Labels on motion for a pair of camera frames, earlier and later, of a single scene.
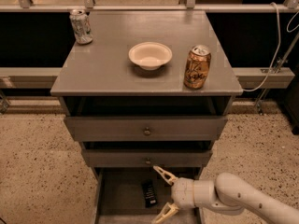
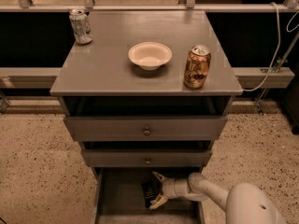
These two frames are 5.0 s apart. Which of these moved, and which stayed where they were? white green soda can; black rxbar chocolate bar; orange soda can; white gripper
Moved: white gripper
Stayed: white green soda can; orange soda can; black rxbar chocolate bar
